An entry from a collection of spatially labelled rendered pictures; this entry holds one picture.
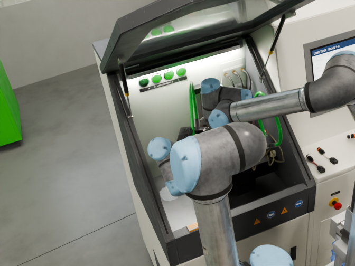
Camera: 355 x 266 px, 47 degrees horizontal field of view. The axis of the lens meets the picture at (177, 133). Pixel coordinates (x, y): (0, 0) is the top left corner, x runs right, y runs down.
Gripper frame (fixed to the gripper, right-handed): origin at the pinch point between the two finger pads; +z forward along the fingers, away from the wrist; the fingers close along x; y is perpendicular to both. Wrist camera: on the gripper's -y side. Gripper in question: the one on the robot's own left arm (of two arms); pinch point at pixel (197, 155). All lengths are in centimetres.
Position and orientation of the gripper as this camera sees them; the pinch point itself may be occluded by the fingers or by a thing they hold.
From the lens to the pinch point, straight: 161.4
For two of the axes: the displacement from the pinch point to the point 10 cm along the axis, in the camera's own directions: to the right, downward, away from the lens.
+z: 4.2, 1.8, 8.9
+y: 0.5, 9.7, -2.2
